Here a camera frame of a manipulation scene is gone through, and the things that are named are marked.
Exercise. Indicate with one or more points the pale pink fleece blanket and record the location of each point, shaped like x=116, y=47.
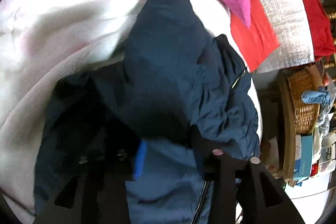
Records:
x=43, y=41

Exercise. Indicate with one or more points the light blue cloth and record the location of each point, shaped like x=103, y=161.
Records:
x=320, y=96

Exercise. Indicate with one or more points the teal cardboard box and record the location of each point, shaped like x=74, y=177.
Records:
x=303, y=156

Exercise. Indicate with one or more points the silver foil insulation mat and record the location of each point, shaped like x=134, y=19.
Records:
x=289, y=21

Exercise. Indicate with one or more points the woven wicker basket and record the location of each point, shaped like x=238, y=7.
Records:
x=301, y=116

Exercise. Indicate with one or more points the red cloth on railing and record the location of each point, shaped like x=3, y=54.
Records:
x=319, y=24

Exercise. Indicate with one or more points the navy blue puffer jacket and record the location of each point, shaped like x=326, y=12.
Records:
x=175, y=86

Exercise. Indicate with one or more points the red pillow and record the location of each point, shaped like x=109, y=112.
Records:
x=258, y=41

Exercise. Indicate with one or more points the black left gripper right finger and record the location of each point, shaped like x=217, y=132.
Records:
x=248, y=183

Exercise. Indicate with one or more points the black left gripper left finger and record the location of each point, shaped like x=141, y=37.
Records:
x=96, y=193

